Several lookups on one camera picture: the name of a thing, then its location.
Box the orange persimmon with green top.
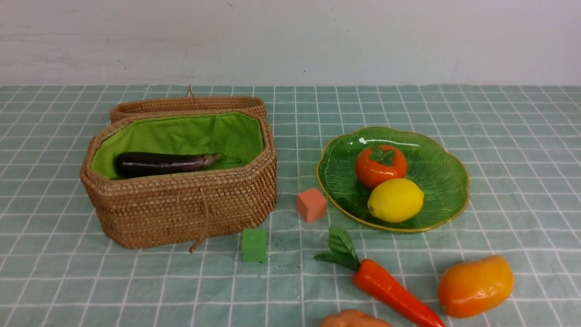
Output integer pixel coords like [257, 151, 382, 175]
[355, 144, 408, 189]

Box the yellow lemon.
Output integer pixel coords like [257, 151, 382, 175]
[367, 178, 424, 223]

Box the orange carrot with leaves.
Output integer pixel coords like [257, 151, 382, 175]
[314, 225, 445, 327]

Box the dark purple eggplant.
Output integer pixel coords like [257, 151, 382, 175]
[113, 152, 222, 179]

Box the orange yellow mango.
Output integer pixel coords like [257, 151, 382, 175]
[438, 255, 515, 318]

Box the salmon pink foam cube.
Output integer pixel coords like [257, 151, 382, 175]
[296, 188, 327, 223]

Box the green foam cube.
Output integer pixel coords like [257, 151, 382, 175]
[241, 228, 268, 263]

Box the woven wicker basket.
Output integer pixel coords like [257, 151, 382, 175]
[79, 109, 277, 251]

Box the wicker basket lid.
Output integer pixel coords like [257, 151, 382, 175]
[109, 85, 267, 124]

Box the green glass plate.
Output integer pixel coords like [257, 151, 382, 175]
[317, 126, 470, 233]

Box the tan potato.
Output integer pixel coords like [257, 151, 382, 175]
[320, 310, 392, 327]

